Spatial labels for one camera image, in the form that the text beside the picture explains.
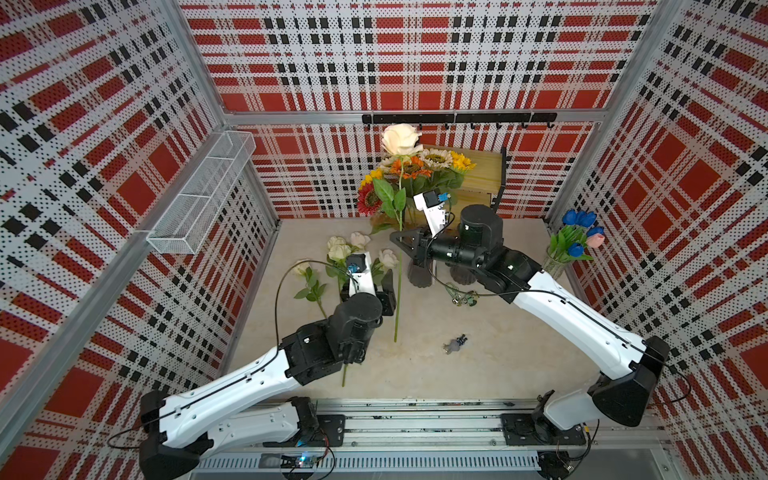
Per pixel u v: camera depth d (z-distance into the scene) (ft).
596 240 2.44
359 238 3.58
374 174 2.57
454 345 2.86
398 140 1.77
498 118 2.95
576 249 2.44
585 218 2.57
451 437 2.41
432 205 1.79
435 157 2.46
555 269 2.86
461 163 2.46
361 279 1.77
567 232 2.76
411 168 2.41
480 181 2.71
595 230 2.54
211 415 1.32
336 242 3.55
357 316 1.45
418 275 3.26
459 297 3.21
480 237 1.59
